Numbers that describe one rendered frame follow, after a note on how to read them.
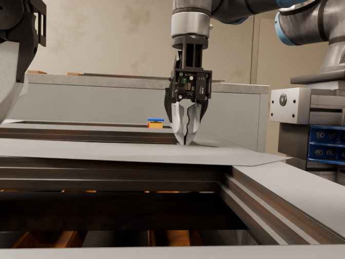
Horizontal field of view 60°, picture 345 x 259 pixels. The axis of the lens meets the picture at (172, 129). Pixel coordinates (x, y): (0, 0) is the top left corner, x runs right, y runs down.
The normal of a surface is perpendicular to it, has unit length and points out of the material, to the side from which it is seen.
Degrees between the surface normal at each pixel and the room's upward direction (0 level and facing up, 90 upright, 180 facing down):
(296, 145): 90
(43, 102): 90
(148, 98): 90
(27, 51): 90
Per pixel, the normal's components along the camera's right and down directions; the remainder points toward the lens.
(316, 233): -0.99, -0.04
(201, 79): 0.11, 0.08
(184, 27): -0.33, 0.07
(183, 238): 0.04, -1.00
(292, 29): -0.66, 0.61
